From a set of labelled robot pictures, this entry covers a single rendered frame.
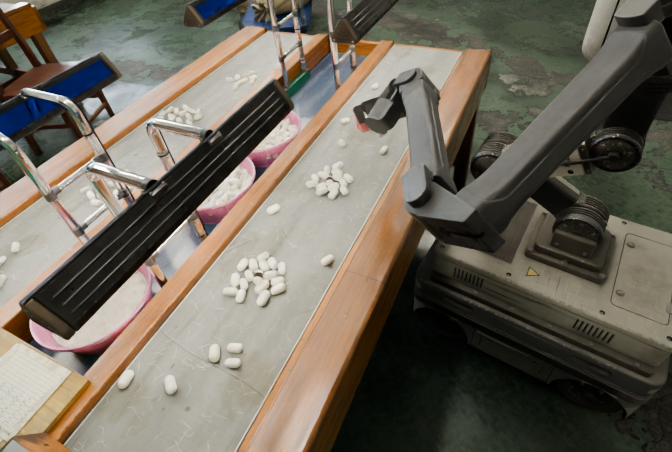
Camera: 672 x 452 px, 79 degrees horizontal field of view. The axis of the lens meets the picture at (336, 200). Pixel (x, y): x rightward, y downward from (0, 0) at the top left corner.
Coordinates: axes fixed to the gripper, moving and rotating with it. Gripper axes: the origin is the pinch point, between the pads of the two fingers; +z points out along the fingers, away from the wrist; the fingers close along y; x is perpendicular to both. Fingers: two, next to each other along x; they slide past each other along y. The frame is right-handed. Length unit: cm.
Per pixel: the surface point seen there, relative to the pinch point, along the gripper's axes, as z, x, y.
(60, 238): 26, 5, -89
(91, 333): 5, -23, -82
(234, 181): 24.2, 3.0, -39.1
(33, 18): 193, 197, -113
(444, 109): 19.1, 0.2, 33.9
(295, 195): 14.6, -9.1, -25.3
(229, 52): 79, 73, -16
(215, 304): -1, -28, -55
